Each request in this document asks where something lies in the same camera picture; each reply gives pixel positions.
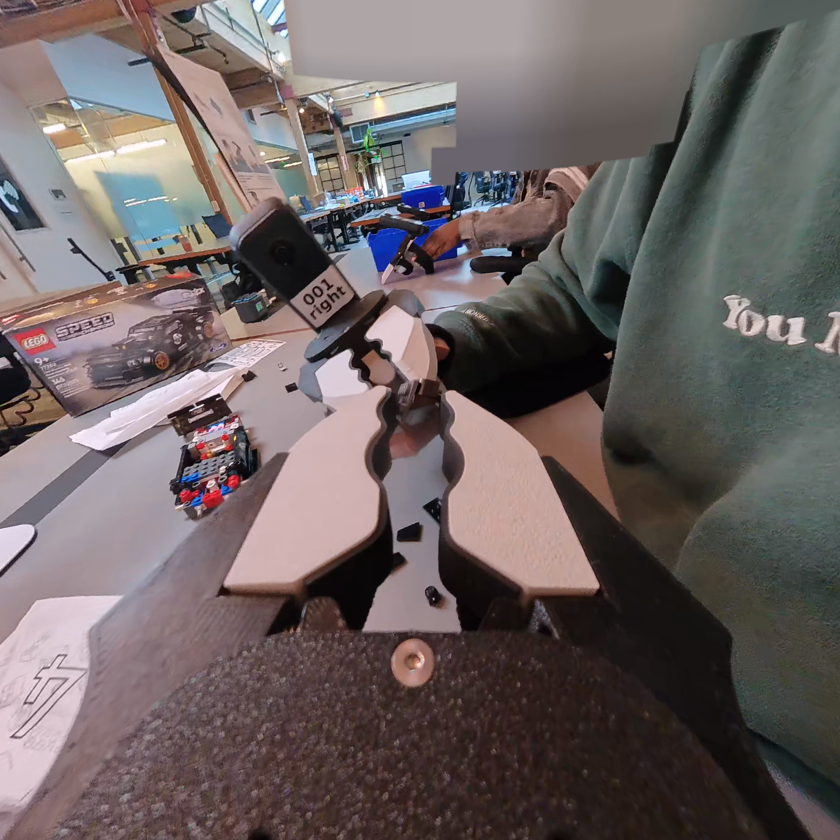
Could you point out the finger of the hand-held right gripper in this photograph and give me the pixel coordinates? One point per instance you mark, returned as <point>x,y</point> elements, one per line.
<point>348,387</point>
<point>407,348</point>

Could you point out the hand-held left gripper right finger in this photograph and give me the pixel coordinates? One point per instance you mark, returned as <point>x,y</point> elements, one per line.
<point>518,512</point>

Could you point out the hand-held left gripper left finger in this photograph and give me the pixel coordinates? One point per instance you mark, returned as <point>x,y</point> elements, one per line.
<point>308,512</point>

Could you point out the lego car model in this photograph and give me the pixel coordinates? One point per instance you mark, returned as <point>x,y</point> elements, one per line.
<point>216,469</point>

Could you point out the another person's forearm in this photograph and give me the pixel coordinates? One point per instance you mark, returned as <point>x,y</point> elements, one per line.
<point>525,210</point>

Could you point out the person's right forearm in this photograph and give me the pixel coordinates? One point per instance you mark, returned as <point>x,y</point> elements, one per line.
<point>525,328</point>

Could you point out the black lego wedge plate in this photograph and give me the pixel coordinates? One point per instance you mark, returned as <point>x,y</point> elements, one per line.
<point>433,512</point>

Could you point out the black lego slope piece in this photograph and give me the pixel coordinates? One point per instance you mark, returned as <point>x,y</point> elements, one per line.
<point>409,533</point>

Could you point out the black round lego piece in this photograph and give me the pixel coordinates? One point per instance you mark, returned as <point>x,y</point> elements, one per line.
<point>434,595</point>

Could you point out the black stickered lego panel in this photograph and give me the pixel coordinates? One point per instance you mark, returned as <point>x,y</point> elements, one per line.
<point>200,418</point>

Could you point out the lego set box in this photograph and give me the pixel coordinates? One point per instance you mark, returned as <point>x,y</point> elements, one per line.
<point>98,341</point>

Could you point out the person's right hand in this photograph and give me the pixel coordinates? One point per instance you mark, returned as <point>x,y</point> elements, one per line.
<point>441,344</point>

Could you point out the blue storage bin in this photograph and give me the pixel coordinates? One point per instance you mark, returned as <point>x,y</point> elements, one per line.
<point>426,197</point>
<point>384,253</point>

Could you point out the small printed paper sheet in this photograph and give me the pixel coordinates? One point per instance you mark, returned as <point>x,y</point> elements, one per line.
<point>254,353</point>

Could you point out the black office chair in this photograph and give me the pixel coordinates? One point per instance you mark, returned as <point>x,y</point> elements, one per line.
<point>499,264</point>

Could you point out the hanging white banner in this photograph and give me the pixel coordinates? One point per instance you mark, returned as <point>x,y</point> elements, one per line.
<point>223,131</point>

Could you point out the printed white paper bag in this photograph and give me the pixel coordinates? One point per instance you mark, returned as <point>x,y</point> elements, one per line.
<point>46,689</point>

